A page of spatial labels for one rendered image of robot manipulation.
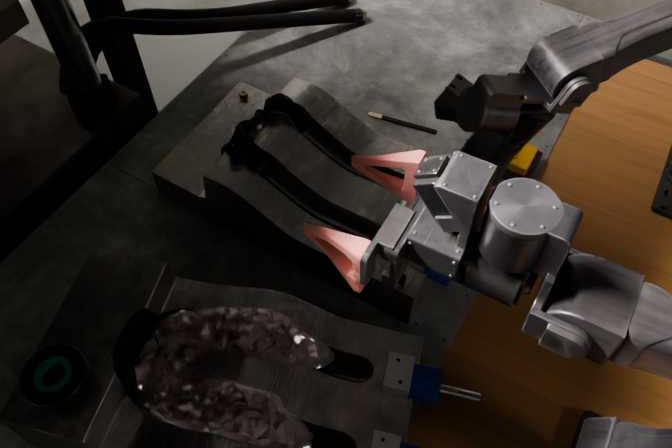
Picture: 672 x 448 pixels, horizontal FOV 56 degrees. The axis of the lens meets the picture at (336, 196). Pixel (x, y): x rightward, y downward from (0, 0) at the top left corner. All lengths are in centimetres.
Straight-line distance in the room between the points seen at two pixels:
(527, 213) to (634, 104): 91
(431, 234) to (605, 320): 16
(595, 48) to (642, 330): 38
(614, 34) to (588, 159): 46
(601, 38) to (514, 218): 39
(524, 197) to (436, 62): 88
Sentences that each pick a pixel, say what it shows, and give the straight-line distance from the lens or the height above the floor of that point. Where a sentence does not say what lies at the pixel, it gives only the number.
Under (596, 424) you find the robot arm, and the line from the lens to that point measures 86.
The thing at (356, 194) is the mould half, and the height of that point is 88.
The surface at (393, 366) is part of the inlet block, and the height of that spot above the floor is 88.
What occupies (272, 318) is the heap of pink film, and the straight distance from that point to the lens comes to 88.
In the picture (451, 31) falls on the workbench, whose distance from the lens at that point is 147.
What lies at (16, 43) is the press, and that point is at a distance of 160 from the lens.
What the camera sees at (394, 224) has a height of 123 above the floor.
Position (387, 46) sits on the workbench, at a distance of 141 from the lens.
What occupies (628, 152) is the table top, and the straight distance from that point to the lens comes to 131.
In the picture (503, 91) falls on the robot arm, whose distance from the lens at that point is 80.
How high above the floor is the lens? 170
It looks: 53 degrees down
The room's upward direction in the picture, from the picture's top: straight up
